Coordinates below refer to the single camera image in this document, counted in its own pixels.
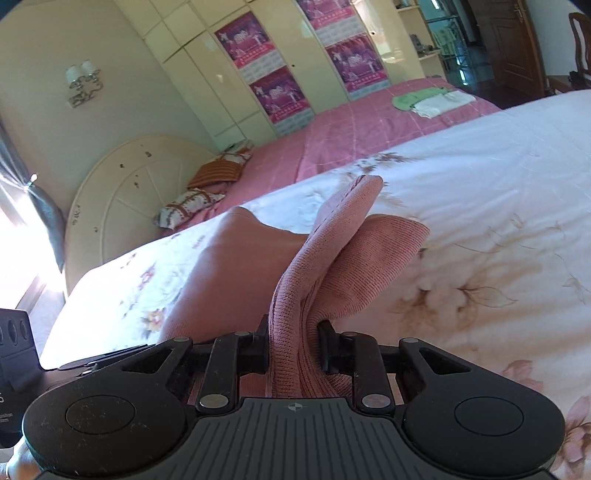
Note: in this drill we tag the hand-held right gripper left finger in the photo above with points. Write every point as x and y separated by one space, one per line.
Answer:
256 353

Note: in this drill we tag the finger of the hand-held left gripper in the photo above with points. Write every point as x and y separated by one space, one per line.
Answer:
106 359

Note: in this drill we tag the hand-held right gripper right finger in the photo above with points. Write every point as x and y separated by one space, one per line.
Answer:
327 350

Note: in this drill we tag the pink knit sweater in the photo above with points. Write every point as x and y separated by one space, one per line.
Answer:
323 258

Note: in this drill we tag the person's left hand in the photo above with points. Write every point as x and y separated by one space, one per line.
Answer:
18 466

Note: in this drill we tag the dark curtain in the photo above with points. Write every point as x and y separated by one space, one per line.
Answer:
46 217

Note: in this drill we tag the cream round headboard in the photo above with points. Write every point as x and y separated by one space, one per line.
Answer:
115 203

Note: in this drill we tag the white red patterned pillow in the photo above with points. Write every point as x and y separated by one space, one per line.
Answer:
238 157
184 207

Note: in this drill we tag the orange striped pillow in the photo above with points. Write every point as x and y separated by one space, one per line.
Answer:
214 175

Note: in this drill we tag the pink checked bedspread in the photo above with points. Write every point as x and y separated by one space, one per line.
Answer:
346 129

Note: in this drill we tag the white floral blanket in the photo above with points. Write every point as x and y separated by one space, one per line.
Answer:
508 184

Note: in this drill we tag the green folded cloth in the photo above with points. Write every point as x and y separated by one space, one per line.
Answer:
411 99

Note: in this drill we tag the white folded cloth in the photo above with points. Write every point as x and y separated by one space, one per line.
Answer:
443 104

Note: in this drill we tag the cream wardrobe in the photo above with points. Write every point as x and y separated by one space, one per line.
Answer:
207 83

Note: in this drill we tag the glass balcony door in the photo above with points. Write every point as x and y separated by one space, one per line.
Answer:
455 41

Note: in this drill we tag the brown wooden door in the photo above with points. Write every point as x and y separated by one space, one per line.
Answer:
512 46

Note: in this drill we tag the brown wooden chair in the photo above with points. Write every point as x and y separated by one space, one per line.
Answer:
579 46

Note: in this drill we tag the purple wall poster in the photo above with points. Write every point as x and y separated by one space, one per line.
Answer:
279 94
242 41
328 14
355 60

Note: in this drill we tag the white wall lamp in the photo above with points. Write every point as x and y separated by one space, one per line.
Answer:
83 74

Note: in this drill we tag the cream wall shelf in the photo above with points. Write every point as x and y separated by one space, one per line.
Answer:
415 18

